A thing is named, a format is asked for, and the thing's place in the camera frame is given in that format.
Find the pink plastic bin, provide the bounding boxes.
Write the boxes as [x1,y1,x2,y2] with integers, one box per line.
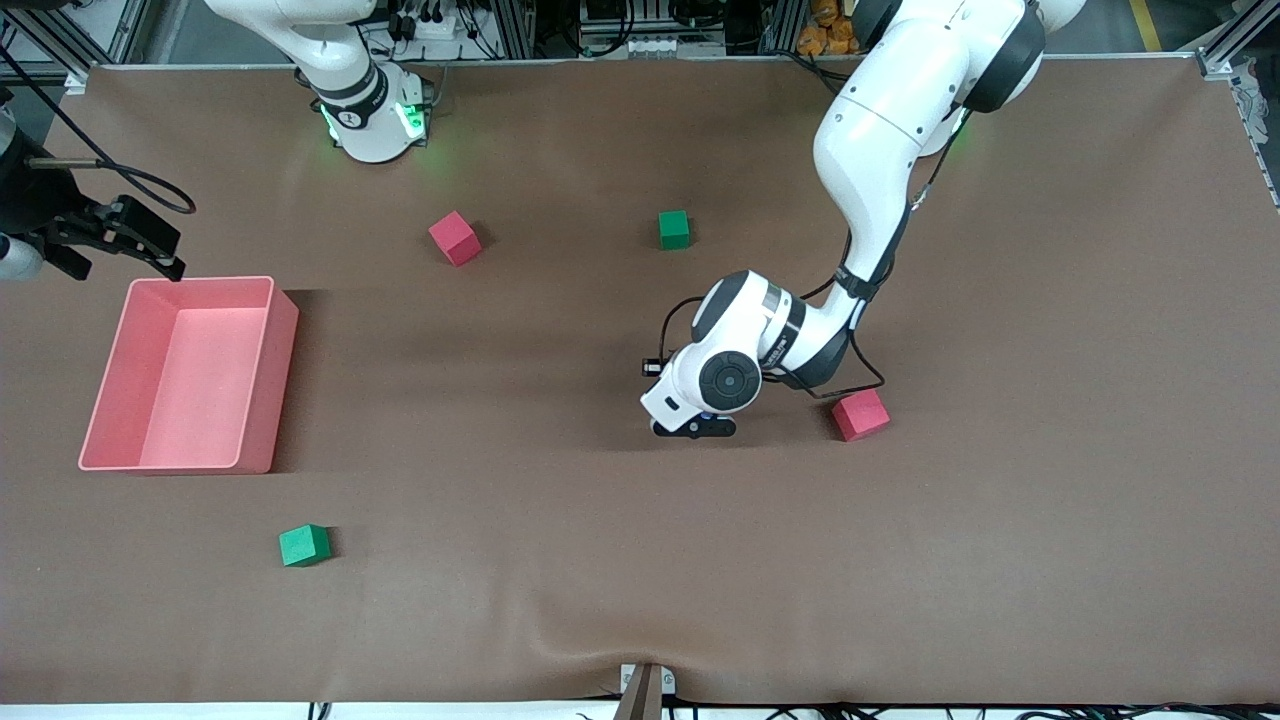
[78,276,300,475]

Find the red foam cube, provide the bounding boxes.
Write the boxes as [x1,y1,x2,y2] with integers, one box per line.
[428,210,484,268]
[831,387,892,443]

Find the white power strip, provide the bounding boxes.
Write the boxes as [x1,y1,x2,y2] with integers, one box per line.
[393,0,460,42]

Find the white terminal block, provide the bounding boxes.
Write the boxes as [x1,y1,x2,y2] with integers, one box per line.
[579,33,729,60]

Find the brown table mat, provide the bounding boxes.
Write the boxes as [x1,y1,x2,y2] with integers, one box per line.
[0,55,1280,707]

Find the metal table clamp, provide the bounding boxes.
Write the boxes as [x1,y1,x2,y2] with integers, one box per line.
[619,662,678,698]

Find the orange packaged goods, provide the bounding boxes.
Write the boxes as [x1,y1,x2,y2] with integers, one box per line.
[796,0,863,58]

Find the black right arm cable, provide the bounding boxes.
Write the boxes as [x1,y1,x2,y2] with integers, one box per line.
[0,45,198,215]

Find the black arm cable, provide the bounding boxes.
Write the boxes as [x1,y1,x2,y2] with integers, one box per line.
[0,45,198,215]
[640,140,953,402]

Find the aluminium frame post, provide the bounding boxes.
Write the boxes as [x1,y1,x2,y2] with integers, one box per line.
[0,0,153,95]
[1194,0,1280,82]

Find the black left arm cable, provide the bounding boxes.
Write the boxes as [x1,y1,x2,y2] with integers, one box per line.
[640,140,953,402]

